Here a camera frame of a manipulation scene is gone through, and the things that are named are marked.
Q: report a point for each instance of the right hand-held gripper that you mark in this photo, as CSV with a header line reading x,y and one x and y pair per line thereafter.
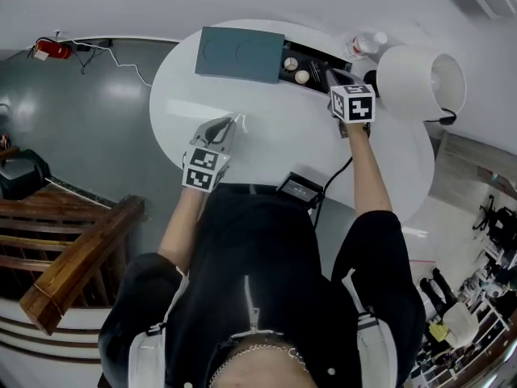
x,y
355,105

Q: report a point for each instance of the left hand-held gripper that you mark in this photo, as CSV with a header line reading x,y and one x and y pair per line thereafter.
x,y
204,168

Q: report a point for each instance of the small cream round object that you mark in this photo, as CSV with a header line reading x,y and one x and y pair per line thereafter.
x,y
301,77

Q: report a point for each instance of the round silver compact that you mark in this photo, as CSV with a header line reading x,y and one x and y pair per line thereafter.
x,y
290,64

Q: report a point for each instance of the teal box lid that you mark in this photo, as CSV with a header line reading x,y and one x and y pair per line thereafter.
x,y
238,53

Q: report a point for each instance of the person's left forearm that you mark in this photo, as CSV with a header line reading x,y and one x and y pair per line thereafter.
x,y
179,229

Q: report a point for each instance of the person's right forearm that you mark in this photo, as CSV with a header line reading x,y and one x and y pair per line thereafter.
x,y
367,172

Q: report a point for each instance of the white curved table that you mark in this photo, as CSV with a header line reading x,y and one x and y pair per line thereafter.
x,y
274,144

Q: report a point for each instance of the clear water bottle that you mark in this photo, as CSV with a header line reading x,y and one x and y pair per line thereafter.
x,y
363,45

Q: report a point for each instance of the white table lamp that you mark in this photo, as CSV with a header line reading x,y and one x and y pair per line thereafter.
x,y
408,81

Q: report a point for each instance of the black waist display device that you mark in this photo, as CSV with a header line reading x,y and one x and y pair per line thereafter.
x,y
299,188

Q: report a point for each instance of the person's black jacket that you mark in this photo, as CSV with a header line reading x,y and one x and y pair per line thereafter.
x,y
262,257

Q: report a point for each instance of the grey wooden shelf unit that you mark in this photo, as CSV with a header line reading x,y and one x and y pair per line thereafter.
x,y
464,160

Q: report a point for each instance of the black power adapter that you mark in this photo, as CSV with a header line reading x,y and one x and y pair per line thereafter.
x,y
82,47

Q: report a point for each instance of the brown wooden stair railing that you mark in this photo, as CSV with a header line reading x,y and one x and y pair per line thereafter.
x,y
81,257

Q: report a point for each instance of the red fire extinguisher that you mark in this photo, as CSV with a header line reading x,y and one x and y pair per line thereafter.
x,y
54,49

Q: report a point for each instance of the black plastic bin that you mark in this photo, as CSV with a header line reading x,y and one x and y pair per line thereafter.
x,y
22,174

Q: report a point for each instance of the black office chair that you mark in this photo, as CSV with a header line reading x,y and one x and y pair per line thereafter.
x,y
501,218

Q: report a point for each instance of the yellow bag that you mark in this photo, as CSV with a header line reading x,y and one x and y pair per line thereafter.
x,y
439,331

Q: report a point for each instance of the white shelf rack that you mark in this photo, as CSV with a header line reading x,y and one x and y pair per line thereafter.
x,y
484,334

